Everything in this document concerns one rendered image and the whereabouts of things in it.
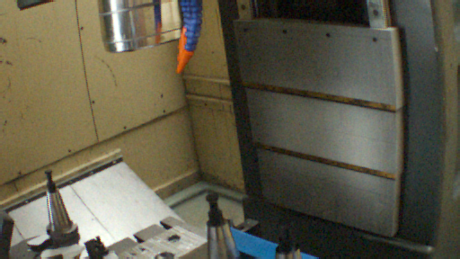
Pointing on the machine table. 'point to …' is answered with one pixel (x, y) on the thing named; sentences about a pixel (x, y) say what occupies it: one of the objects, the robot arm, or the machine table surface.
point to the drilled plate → (165, 245)
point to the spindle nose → (139, 23)
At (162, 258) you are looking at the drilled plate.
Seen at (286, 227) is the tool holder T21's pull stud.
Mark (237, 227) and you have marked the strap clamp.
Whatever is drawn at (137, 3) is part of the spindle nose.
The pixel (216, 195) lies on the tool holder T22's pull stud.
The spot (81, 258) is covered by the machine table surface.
